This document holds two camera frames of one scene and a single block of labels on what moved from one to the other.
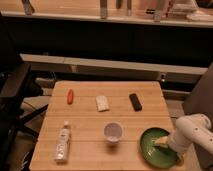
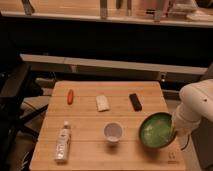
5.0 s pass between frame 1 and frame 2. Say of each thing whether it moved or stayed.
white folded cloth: stayed
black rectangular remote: stayed
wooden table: stayed
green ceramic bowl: moved
